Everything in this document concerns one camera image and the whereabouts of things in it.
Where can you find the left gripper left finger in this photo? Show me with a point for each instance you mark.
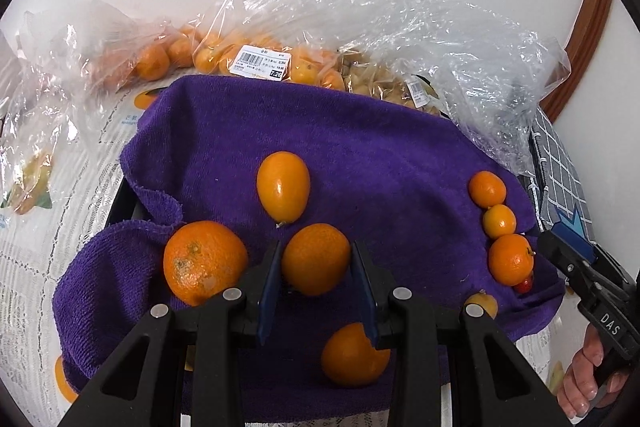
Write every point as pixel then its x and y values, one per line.
pixel 141 382

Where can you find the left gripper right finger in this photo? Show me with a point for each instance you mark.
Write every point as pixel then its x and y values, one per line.
pixel 491 382

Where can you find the rough round orange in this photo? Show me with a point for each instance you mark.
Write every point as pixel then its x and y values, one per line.
pixel 202 259

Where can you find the small mandarin orange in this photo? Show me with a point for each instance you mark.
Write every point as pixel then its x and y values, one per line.
pixel 510 259

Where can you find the orange tangerine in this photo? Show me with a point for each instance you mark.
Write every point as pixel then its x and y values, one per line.
pixel 316 259

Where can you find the small kumquat orange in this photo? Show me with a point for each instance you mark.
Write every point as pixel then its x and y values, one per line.
pixel 498 220

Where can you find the smooth oval orange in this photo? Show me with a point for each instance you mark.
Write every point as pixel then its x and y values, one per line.
pixel 283 186

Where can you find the medium tangerine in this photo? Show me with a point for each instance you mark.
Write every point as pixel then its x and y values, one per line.
pixel 486 189

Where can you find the person's right hand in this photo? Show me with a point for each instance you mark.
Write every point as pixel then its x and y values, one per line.
pixel 579 387

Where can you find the yellow-green small fruit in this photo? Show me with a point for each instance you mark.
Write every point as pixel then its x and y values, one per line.
pixel 487 302

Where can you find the orange near towel edge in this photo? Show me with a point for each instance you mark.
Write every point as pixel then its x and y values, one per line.
pixel 348 358

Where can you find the red cherry tomato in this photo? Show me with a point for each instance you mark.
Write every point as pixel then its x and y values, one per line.
pixel 525 286

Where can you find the grey checked star cushion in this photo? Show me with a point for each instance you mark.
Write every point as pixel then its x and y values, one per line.
pixel 554 186

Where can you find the small orange left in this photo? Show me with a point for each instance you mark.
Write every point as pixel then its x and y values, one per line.
pixel 65 389

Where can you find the purple towel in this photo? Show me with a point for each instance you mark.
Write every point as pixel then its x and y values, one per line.
pixel 386 176

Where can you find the clear plastic fruit bag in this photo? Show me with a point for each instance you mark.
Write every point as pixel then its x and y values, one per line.
pixel 480 69

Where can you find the brown wooden door frame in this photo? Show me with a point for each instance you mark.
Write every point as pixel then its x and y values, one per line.
pixel 584 40

